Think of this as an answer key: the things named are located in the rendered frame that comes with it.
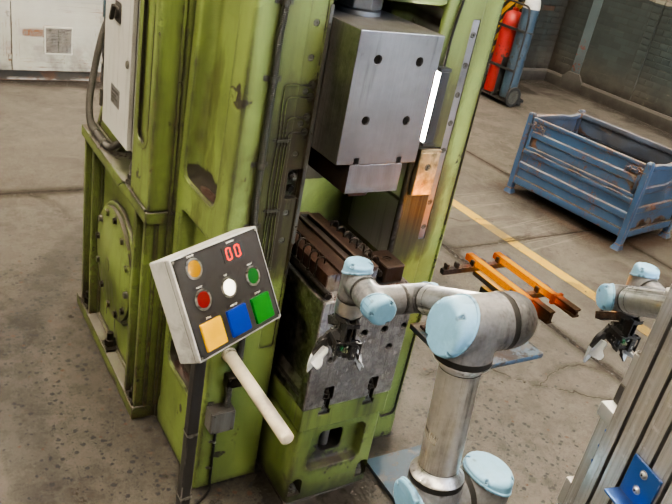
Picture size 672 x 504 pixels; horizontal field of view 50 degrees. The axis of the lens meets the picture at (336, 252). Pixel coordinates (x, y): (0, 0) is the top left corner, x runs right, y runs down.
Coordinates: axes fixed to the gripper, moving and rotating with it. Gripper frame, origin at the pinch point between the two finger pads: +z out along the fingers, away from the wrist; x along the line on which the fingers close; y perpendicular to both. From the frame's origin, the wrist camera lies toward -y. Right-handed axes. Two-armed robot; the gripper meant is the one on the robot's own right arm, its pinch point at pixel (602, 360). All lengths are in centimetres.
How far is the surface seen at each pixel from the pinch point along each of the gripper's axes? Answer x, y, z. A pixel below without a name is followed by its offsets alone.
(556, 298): -3.0, -26.0, -6.7
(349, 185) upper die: -78, -44, -36
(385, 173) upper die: -66, -47, -40
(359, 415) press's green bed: -56, -43, 56
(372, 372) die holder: -55, -43, 36
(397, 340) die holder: -47, -45, 23
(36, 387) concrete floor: -172, -114, 93
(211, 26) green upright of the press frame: -118, -87, -70
